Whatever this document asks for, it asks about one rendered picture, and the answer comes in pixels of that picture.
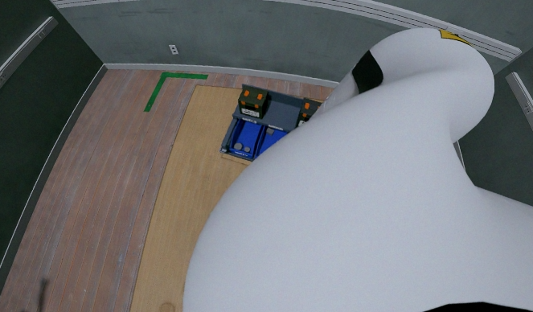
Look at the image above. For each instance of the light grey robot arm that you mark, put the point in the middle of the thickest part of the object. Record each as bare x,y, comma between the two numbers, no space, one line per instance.
367,207

